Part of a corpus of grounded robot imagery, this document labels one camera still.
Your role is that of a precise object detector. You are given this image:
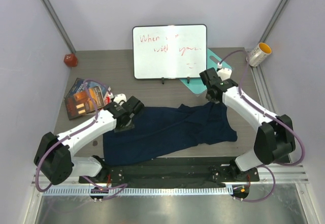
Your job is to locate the dark blue t shirt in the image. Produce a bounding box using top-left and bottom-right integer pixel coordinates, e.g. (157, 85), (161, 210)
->
(103, 102), (238, 166)

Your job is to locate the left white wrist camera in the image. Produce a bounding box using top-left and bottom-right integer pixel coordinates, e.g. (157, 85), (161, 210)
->
(112, 93), (127, 105)

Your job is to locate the red cube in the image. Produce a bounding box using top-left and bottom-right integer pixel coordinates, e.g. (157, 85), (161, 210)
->
(63, 53), (78, 68)

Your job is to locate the white whiteboard with red writing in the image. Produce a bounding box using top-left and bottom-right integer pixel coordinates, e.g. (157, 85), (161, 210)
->
(132, 24), (207, 80)

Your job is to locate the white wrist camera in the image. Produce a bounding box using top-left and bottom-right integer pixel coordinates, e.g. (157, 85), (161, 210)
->
(216, 63), (232, 81)
(112, 93), (127, 105)

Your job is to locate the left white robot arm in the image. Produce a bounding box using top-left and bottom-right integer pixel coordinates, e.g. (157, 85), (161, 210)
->
(34, 96), (145, 185)

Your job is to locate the blue nineteen eighty-four book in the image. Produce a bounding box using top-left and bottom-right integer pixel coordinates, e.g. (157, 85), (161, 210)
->
(67, 78), (111, 96)

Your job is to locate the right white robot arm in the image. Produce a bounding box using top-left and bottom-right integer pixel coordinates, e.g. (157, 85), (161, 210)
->
(200, 68), (296, 181)

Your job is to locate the red paperback book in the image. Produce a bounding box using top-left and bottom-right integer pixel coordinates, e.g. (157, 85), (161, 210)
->
(101, 91), (114, 109)

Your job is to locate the white mug yellow inside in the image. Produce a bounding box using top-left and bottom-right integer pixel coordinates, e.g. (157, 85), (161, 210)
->
(246, 42), (272, 67)

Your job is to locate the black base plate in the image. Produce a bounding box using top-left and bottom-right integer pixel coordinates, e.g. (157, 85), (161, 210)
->
(90, 156), (259, 187)

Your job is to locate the dark orange cover book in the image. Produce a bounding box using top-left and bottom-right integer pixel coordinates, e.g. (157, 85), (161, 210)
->
(64, 86), (105, 120)

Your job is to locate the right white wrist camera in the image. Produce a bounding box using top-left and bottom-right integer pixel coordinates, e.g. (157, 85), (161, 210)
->
(216, 63), (232, 81)

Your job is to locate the aluminium rail frame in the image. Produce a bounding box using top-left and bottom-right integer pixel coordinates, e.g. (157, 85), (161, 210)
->
(31, 47), (309, 197)

